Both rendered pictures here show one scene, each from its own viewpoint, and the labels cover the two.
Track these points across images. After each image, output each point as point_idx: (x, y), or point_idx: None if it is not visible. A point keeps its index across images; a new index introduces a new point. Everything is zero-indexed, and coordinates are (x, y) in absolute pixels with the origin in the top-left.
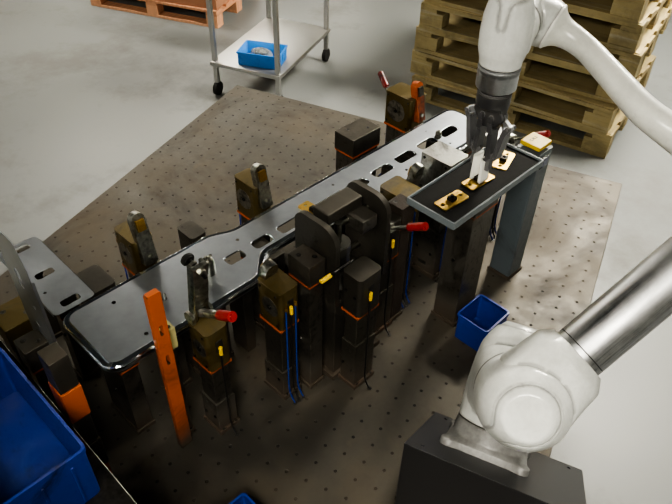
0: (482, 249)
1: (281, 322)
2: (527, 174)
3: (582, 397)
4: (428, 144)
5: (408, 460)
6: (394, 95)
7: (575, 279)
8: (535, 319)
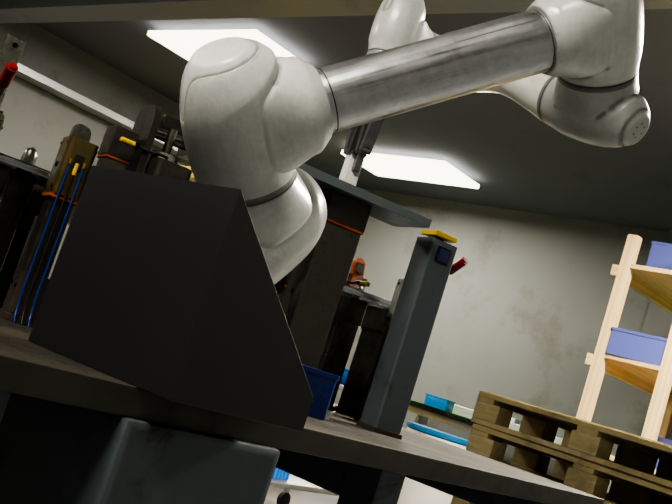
0: (333, 296)
1: (57, 178)
2: (404, 212)
3: (293, 78)
4: (343, 299)
5: (85, 196)
6: None
7: (467, 463)
8: (380, 438)
